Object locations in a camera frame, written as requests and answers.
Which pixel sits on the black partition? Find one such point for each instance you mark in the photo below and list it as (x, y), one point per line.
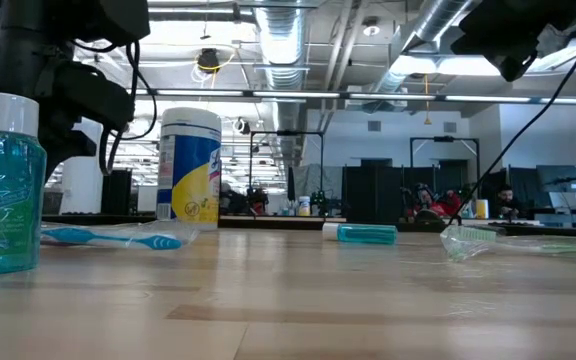
(378, 195)

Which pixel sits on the black aluminium frame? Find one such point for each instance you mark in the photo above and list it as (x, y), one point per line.
(268, 223)

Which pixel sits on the blue white toothbrush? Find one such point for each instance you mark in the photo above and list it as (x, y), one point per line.
(158, 242)

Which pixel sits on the black station frame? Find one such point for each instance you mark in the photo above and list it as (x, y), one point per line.
(288, 133)
(443, 138)

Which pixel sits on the person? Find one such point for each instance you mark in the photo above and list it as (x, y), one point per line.
(505, 200)
(228, 197)
(435, 202)

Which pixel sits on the green white toothbrush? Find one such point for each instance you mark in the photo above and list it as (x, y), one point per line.
(475, 233)

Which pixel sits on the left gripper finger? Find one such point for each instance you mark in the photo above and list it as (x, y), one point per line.
(68, 147)

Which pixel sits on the computer monitor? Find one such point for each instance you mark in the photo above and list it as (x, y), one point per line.
(560, 185)

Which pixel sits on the black cabinet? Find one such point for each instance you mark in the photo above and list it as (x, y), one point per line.
(120, 192)

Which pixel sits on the silver ventilation duct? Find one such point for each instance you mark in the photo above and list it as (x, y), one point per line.
(433, 25)
(283, 50)

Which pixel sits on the small yellow canister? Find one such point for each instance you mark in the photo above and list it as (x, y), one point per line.
(481, 209)

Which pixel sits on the round ceiling sensor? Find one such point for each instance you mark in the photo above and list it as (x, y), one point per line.
(371, 27)

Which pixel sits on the teal mouthwash bottle white cap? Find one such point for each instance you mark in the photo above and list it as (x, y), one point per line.
(368, 234)
(5, 200)

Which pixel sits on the long ceiling light strip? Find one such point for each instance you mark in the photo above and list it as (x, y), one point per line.
(293, 94)

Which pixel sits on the Lysol wipes canister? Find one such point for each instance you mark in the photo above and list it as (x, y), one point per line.
(190, 170)

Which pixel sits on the small wipes canister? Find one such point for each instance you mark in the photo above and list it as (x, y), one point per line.
(304, 206)

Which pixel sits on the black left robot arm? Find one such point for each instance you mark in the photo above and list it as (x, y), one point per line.
(28, 40)

